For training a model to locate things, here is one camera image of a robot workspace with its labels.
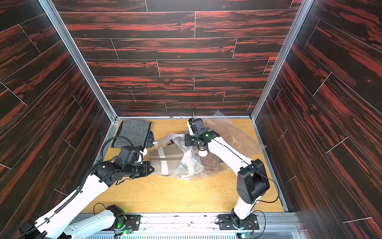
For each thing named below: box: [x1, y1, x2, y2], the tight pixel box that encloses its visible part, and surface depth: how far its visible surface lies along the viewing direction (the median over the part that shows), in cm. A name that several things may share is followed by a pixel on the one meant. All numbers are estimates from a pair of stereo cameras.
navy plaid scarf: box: [146, 130, 155, 148], surface depth 103 cm
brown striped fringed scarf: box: [200, 151, 221, 172], surface depth 86 cm
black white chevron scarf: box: [111, 119, 153, 149], surface depth 106 cm
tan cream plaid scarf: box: [149, 143, 206, 179], surface depth 82 cm
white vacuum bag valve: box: [197, 149, 208, 157], surface depth 88 cm
